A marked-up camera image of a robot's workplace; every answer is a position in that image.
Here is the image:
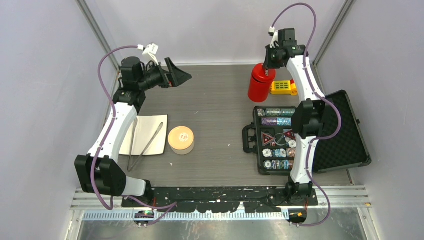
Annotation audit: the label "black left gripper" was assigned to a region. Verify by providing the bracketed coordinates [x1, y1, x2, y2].
[138, 58, 191, 92]

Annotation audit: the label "red tall cup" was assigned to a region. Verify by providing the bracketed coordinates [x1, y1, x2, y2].
[247, 77, 274, 103]

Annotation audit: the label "steel round lunch container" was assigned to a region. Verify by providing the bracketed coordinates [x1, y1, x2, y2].
[170, 142, 195, 156]

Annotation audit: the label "metal tongs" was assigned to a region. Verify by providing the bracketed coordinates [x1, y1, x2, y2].
[126, 117, 165, 172]

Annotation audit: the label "red round lid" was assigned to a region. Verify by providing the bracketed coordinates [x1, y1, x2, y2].
[251, 63, 277, 84]

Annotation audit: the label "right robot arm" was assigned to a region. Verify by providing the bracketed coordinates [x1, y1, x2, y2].
[263, 26, 327, 205]

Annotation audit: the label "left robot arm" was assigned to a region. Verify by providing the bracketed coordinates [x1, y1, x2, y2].
[74, 56, 192, 207]

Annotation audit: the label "yellow tape measure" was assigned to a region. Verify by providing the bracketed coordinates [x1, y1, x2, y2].
[270, 79, 298, 96]

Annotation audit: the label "white square plate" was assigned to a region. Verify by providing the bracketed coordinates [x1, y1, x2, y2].
[118, 114, 169, 157]

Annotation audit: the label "black poker chip case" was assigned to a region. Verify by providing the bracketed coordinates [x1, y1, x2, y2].
[242, 90, 372, 177]

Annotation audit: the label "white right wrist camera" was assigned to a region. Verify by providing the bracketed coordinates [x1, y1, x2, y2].
[268, 26, 279, 49]

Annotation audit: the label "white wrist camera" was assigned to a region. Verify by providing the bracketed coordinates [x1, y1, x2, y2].
[137, 42, 159, 65]
[268, 26, 279, 49]

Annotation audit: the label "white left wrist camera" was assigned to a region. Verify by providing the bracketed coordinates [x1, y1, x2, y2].
[137, 42, 159, 65]

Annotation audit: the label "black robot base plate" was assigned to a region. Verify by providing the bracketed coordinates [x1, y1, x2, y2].
[122, 186, 318, 214]

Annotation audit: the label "aluminium frame rail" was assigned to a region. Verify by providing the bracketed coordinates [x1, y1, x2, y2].
[70, 186, 372, 226]

